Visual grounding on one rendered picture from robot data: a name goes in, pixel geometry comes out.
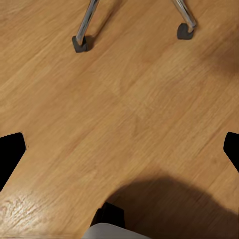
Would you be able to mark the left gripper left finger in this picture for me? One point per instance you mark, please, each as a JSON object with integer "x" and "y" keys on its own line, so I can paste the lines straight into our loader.
{"x": 12, "y": 148}

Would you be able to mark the swivel chair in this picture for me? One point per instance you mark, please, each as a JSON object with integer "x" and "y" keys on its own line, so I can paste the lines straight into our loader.
{"x": 184, "y": 31}

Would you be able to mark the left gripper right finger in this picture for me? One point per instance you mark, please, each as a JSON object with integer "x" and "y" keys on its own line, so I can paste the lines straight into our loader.
{"x": 231, "y": 148}

